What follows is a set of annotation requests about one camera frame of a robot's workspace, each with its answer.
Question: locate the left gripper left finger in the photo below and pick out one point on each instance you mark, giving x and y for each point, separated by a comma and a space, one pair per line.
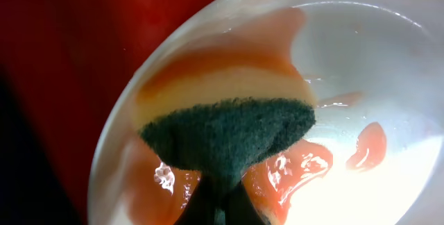
203, 208

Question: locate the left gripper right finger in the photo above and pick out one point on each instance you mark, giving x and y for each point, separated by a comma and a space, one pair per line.
239, 209

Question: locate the green yellow sponge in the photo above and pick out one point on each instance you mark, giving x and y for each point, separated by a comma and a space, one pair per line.
221, 121

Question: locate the white plate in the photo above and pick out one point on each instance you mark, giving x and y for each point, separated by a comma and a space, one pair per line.
376, 67

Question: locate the red plastic tray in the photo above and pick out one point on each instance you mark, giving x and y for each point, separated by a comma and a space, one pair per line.
64, 64

